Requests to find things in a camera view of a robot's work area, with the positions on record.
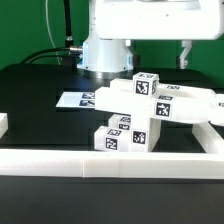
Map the thin white cable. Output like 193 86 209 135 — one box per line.
44 0 63 66

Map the white marker base plate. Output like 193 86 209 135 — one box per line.
56 92 95 108

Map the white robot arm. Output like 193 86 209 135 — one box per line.
78 0 224 78

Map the white chair seat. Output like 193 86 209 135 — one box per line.
130 114 161 153

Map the black cable bundle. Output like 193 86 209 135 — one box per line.
19 0 84 68

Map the white chair back frame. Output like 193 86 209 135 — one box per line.
95 78 224 126

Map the white part left edge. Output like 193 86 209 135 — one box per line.
0 113 8 139

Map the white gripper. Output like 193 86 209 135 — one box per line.
95 0 224 69

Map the white U-shaped obstacle fence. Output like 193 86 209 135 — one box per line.
0 117 224 180

